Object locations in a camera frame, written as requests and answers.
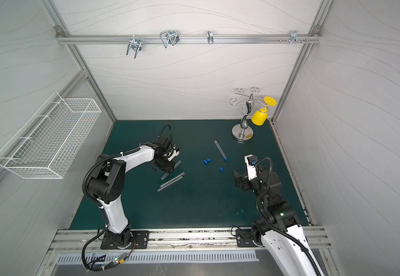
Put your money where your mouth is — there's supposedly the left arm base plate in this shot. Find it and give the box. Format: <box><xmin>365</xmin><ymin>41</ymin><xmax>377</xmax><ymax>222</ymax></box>
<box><xmin>101</xmin><ymin>230</ymin><xmax>149</xmax><ymax>250</ymax></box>

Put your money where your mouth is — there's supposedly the white wire basket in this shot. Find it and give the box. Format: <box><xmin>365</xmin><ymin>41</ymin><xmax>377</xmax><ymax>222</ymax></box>
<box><xmin>0</xmin><ymin>92</ymin><xmax>102</xmax><ymax>179</ymax></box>

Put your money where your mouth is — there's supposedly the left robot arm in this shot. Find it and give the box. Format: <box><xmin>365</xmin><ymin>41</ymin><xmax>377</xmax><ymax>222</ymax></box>
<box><xmin>81</xmin><ymin>124</ymin><xmax>179</xmax><ymax>273</ymax></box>

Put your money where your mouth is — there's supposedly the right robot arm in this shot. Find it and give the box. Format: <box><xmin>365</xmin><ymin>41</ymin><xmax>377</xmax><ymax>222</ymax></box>
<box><xmin>231</xmin><ymin>155</ymin><xmax>324</xmax><ymax>276</ymax></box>

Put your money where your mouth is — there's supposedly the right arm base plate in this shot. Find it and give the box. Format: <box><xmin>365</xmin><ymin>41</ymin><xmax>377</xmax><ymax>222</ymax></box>
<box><xmin>231</xmin><ymin>227</ymin><xmax>264</xmax><ymax>248</ymax></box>

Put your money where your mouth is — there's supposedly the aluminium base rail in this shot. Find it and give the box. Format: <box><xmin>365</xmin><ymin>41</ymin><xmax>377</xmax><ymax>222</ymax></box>
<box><xmin>47</xmin><ymin>225</ymin><xmax>332</xmax><ymax>254</ymax></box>

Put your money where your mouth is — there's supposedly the clear test tube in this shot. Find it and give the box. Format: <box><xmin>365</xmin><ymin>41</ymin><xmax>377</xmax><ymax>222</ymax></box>
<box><xmin>161</xmin><ymin>161</ymin><xmax>181</xmax><ymax>180</ymax></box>
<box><xmin>157</xmin><ymin>176</ymin><xmax>183</xmax><ymax>192</ymax></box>
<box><xmin>214</xmin><ymin>140</ymin><xmax>227</xmax><ymax>159</ymax></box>
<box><xmin>160</xmin><ymin>172</ymin><xmax>185</xmax><ymax>187</ymax></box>

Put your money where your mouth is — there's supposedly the green table mat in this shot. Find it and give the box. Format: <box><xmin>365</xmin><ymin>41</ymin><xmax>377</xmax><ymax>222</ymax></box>
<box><xmin>121</xmin><ymin>120</ymin><xmax>308</xmax><ymax>229</ymax></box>

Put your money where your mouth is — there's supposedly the white slotted cable duct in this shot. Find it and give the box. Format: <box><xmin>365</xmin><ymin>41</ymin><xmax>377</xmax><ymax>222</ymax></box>
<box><xmin>56</xmin><ymin>250</ymin><xmax>259</xmax><ymax>265</ymax></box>

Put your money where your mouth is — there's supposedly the metal clamp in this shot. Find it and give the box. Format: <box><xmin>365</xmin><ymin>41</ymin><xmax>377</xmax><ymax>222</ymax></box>
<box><xmin>160</xmin><ymin>30</ymin><xmax>180</xmax><ymax>48</ymax></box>
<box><xmin>206</xmin><ymin>31</ymin><xmax>214</xmax><ymax>45</ymax></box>
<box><xmin>126</xmin><ymin>37</ymin><xmax>142</xmax><ymax>59</ymax></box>
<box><xmin>278</xmin><ymin>31</ymin><xmax>309</xmax><ymax>44</ymax></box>

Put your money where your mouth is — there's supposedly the aluminium crossbar rail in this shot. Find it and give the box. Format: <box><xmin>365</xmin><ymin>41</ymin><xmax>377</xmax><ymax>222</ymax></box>
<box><xmin>56</xmin><ymin>33</ymin><xmax>322</xmax><ymax>45</ymax></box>

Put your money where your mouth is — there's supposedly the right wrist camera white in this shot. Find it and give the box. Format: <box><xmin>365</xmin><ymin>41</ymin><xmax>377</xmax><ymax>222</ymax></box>
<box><xmin>244</xmin><ymin>155</ymin><xmax>258</xmax><ymax>181</ymax></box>

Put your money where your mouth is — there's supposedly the chrome cup holder stand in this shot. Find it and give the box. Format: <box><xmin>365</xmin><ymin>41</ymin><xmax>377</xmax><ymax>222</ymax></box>
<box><xmin>229</xmin><ymin>87</ymin><xmax>268</xmax><ymax>143</ymax></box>

